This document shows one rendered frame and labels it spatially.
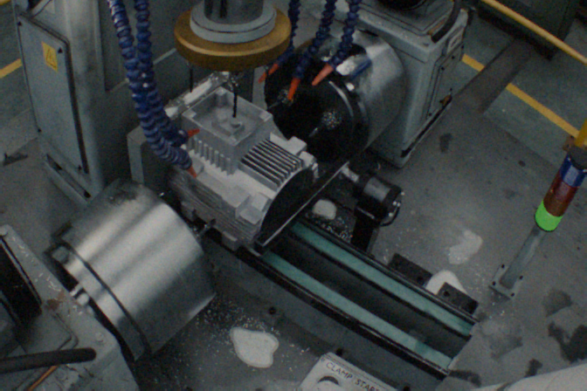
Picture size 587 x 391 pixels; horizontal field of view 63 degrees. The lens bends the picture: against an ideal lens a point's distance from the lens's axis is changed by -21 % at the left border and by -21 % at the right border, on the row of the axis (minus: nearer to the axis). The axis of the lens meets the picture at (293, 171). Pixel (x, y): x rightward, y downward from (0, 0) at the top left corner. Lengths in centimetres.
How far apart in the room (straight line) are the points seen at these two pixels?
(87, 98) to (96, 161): 15
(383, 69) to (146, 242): 61
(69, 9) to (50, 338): 50
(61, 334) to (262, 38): 51
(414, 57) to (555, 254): 62
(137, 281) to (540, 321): 90
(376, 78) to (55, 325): 78
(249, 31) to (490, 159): 93
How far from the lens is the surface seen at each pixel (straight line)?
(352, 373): 79
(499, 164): 159
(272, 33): 85
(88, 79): 96
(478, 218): 142
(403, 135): 138
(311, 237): 112
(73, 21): 89
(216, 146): 97
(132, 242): 80
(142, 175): 100
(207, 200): 101
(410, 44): 124
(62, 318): 75
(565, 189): 107
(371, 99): 112
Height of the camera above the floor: 180
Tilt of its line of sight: 46 degrees down
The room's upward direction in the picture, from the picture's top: 8 degrees clockwise
